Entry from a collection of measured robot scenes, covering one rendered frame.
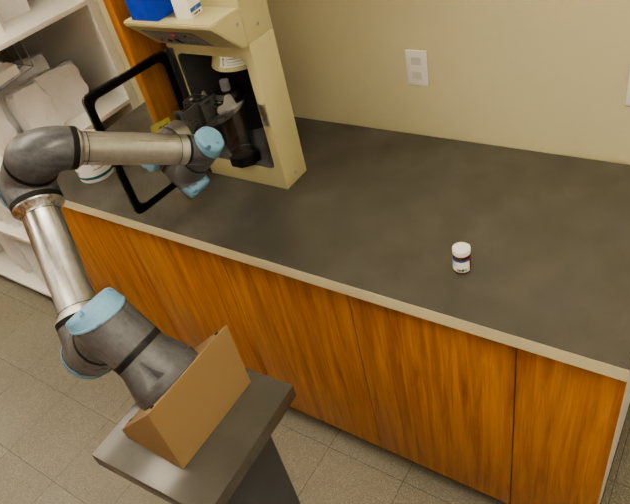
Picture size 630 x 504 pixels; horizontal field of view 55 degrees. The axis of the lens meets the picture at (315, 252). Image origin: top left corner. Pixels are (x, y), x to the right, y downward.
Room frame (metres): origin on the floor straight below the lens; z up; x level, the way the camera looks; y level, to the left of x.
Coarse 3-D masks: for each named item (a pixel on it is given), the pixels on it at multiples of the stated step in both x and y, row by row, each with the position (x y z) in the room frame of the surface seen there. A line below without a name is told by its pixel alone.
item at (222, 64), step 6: (216, 60) 1.71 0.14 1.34; (222, 60) 1.69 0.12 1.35; (228, 60) 1.68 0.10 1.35; (234, 60) 1.67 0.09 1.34; (240, 60) 1.67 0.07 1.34; (216, 66) 1.70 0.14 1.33; (222, 66) 1.68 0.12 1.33; (228, 66) 1.67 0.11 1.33; (234, 66) 1.67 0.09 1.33; (240, 66) 1.66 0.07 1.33; (246, 66) 1.66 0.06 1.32
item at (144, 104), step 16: (160, 64) 1.75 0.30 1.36; (128, 80) 1.67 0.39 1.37; (144, 80) 1.70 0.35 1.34; (160, 80) 1.73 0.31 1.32; (112, 96) 1.62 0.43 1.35; (128, 96) 1.65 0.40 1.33; (144, 96) 1.69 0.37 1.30; (160, 96) 1.72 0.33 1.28; (112, 112) 1.61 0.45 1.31; (128, 112) 1.64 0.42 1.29; (144, 112) 1.67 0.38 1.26; (160, 112) 1.71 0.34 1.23; (112, 128) 1.59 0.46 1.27; (128, 128) 1.63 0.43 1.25; (144, 128) 1.66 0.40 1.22; (160, 128) 1.69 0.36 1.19; (128, 176) 1.58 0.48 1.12; (144, 176) 1.61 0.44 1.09; (160, 176) 1.65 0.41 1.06; (144, 192) 1.60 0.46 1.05
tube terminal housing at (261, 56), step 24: (216, 0) 1.63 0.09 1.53; (240, 0) 1.59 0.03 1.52; (264, 0) 1.66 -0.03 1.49; (264, 24) 1.64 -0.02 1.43; (192, 48) 1.72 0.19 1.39; (216, 48) 1.66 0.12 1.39; (264, 48) 1.62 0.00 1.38; (264, 72) 1.60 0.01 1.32; (264, 96) 1.58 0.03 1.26; (288, 96) 1.66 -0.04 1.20; (288, 120) 1.64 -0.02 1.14; (288, 144) 1.62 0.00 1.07; (216, 168) 1.77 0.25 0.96; (240, 168) 1.70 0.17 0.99; (264, 168) 1.63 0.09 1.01; (288, 168) 1.60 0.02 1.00
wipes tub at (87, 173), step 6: (84, 168) 1.92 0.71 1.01; (90, 168) 1.92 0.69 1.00; (96, 168) 1.93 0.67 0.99; (102, 168) 1.94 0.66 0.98; (108, 168) 1.95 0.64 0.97; (78, 174) 1.95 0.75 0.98; (84, 174) 1.93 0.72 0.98; (90, 174) 1.92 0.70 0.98; (96, 174) 1.92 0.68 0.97; (102, 174) 1.93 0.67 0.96; (108, 174) 1.94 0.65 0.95; (84, 180) 1.93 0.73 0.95; (90, 180) 1.92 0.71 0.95; (96, 180) 1.92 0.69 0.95
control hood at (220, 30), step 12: (204, 12) 1.61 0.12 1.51; (216, 12) 1.58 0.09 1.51; (228, 12) 1.56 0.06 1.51; (132, 24) 1.68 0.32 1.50; (144, 24) 1.65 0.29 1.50; (156, 24) 1.62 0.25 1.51; (168, 24) 1.59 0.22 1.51; (180, 24) 1.56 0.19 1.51; (192, 24) 1.54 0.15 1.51; (204, 24) 1.52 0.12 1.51; (216, 24) 1.51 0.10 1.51; (228, 24) 1.54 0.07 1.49; (240, 24) 1.57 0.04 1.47; (204, 36) 1.56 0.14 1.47; (216, 36) 1.53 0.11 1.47; (228, 36) 1.53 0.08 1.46; (240, 36) 1.56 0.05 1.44; (240, 48) 1.56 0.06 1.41
